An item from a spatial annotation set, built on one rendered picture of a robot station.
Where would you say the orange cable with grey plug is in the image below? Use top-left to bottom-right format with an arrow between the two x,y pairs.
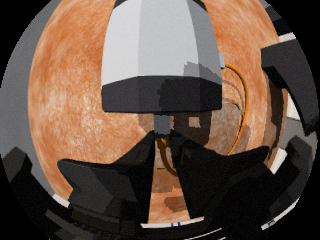
154,62 -> 248,177

